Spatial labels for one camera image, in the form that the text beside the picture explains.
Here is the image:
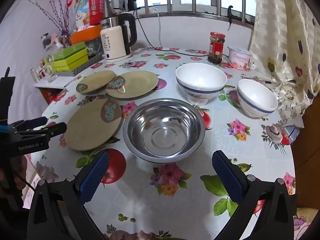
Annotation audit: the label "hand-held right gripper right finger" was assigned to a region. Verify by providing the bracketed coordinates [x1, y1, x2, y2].
[212, 150, 298, 240]

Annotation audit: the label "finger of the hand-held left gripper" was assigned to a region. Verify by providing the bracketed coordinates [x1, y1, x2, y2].
[9, 116, 48, 130]
[15, 122, 67, 139]

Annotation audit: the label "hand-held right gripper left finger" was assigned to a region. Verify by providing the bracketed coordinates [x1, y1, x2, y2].
[27, 151, 110, 240]

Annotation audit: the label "tan plate with blue print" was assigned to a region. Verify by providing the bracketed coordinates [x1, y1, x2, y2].
[76, 70, 116, 95]
[107, 70, 159, 99]
[67, 99, 123, 152]

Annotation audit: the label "stainless steel bowl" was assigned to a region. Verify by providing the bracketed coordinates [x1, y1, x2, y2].
[122, 98, 206, 163]

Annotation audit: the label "small white blue-striped bowl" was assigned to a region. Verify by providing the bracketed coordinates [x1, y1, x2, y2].
[237, 79, 279, 118]

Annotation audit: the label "large white blue-striped bowl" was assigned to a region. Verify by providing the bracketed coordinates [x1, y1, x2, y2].
[175, 63, 227, 106]

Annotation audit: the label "floral vegetable print tablecloth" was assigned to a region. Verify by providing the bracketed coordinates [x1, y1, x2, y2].
[32, 47, 297, 240]

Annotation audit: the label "white side shelf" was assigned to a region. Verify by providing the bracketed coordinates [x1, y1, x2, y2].
[34, 55, 105, 90]

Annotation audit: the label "clear glass cup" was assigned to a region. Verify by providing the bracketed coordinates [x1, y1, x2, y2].
[41, 64, 58, 83]

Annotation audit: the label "lime green flat box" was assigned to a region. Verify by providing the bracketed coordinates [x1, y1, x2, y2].
[51, 60, 89, 72]
[51, 49, 88, 66]

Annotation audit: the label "zigzag patterned tray box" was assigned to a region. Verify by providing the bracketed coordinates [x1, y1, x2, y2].
[55, 54, 104, 77]

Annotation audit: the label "dark spice jar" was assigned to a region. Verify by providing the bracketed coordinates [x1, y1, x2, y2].
[41, 34, 52, 50]

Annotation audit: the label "dark green flat box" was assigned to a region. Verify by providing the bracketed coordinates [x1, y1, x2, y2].
[54, 42, 87, 57]

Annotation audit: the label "brown wooden cabinet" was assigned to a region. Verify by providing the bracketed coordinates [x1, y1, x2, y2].
[291, 97, 320, 205]

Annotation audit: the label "glass vase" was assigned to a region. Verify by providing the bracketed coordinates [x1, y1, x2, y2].
[59, 32, 73, 48]

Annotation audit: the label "clear plastic box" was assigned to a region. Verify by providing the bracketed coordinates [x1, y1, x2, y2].
[85, 39, 103, 55]

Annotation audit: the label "orange box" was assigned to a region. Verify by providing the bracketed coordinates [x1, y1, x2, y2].
[70, 25, 103, 45]

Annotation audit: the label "white electric kettle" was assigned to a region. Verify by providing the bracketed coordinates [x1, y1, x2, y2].
[100, 12, 138, 62]

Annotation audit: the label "purple dried flower branches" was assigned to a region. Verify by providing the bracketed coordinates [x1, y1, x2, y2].
[27, 0, 74, 37]

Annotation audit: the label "colourful cartoon gift bag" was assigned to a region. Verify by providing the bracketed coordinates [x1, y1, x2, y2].
[67, 0, 93, 34]

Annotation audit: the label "white yogurt tub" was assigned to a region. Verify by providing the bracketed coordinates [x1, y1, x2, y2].
[227, 45, 252, 71]

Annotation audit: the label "red carton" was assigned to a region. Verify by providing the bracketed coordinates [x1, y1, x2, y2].
[87, 0, 105, 26]

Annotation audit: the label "red-lidded sauce jar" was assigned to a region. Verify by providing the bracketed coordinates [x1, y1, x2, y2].
[208, 32, 226, 64]

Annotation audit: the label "cream heart-print curtain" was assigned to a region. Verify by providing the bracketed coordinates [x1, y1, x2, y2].
[249, 0, 320, 128]

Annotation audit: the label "black hook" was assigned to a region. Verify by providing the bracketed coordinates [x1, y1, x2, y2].
[227, 5, 234, 32]

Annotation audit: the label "black power cable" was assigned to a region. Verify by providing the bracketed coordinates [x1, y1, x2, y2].
[135, 12, 234, 58]

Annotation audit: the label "white cable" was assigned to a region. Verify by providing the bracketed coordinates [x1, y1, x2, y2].
[155, 9, 163, 48]

